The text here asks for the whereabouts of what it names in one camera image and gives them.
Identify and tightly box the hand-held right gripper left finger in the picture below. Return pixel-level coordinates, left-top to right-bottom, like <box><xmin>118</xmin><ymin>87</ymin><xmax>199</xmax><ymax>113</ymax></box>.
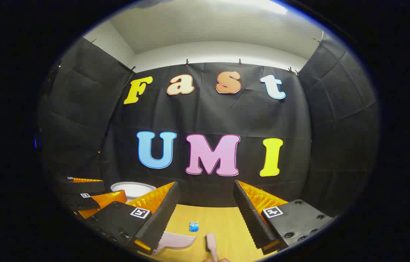
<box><xmin>86</xmin><ymin>181</ymin><xmax>181</xmax><ymax>255</ymax></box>

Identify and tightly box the small pink broom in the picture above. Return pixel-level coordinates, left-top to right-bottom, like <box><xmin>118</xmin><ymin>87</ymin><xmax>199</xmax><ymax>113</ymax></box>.
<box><xmin>205</xmin><ymin>233</ymin><xmax>220</xmax><ymax>262</ymax></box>

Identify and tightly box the white plastic garbage bin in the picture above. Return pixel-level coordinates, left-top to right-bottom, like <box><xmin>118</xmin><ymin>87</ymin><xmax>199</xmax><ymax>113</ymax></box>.
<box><xmin>110</xmin><ymin>182</ymin><xmax>157</xmax><ymax>204</ymax></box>

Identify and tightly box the pink dustpan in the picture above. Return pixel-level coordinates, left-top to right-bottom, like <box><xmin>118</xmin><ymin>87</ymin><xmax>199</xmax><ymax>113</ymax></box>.
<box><xmin>153</xmin><ymin>232</ymin><xmax>197</xmax><ymax>254</ymax></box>

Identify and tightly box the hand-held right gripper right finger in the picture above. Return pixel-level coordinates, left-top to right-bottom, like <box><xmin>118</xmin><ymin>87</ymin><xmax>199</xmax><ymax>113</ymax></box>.
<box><xmin>233</xmin><ymin>180</ymin><xmax>333</xmax><ymax>255</ymax></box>

